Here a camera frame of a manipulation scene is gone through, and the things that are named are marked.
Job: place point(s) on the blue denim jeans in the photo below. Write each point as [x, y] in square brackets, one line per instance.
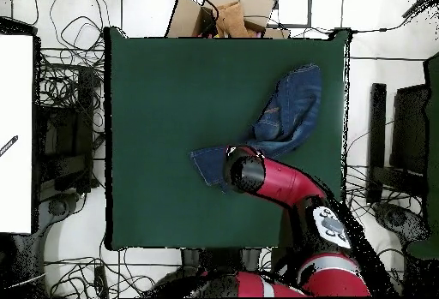
[291, 107]

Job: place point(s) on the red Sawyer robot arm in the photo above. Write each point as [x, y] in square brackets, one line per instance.
[291, 182]

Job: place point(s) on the black flat panel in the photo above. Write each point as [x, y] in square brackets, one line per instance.
[410, 131]

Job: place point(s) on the dark green table cloth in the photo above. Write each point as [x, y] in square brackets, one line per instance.
[154, 72]

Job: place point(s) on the tan cloth in box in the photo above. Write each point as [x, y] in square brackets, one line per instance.
[231, 19]

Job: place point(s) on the brown cardboard box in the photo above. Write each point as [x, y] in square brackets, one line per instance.
[185, 18]

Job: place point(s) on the dark green cloth sheet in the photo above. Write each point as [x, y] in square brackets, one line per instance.
[432, 175]

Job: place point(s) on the black equipment rack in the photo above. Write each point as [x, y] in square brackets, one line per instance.
[68, 134]

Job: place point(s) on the black power strip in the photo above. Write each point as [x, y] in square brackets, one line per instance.
[101, 282]

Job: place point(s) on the white board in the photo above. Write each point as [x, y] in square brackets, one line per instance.
[15, 124]

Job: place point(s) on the black strip with white print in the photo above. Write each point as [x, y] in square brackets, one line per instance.
[8, 145]

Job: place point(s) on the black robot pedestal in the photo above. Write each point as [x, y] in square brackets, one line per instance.
[192, 256]

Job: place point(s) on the black upright post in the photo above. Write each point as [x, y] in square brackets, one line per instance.
[377, 134]

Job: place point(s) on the dark metal frame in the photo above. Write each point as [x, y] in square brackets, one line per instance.
[309, 7]

